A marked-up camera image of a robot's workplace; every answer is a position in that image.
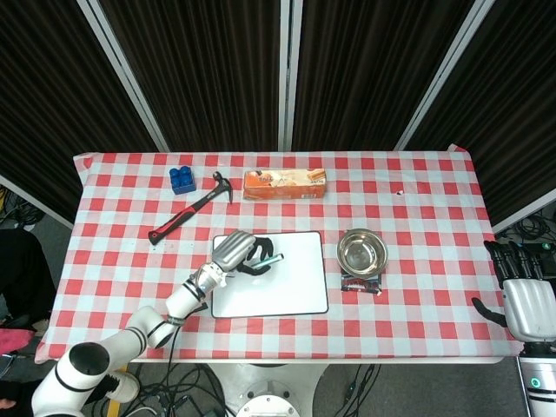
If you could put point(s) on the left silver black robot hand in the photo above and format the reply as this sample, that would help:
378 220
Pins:
232 252

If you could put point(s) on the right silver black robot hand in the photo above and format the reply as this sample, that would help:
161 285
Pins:
527 304

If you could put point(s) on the teal marker pen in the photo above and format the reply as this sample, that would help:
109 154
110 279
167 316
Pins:
268 260

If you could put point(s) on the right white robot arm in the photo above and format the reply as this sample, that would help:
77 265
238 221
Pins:
538 382

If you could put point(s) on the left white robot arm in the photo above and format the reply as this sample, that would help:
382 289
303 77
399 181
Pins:
143 330

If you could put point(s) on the white board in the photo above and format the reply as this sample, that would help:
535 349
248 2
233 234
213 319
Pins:
295 282

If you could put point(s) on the black box with green light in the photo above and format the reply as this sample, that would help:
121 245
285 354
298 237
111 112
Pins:
545 260

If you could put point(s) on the black red claw hammer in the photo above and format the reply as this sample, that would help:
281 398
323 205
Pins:
187 217

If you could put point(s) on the orange biscuit box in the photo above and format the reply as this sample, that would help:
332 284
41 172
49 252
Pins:
284 187

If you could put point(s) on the blue plastic building block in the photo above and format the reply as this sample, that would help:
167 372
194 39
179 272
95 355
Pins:
182 182

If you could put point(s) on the stainless steel bowl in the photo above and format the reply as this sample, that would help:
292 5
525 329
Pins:
362 254

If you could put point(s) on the dark snack packet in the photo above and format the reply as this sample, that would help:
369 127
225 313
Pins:
360 284

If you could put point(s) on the red white checked tablecloth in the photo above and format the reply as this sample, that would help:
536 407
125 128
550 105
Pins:
391 330

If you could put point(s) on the dark ribbed partition panel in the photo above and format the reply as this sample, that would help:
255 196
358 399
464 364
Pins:
195 74
369 74
512 95
43 87

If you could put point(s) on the white partition post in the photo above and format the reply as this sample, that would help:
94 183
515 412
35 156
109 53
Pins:
525 212
39 204
443 74
290 74
127 82

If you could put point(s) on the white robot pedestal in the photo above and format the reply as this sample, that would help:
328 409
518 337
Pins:
269 395

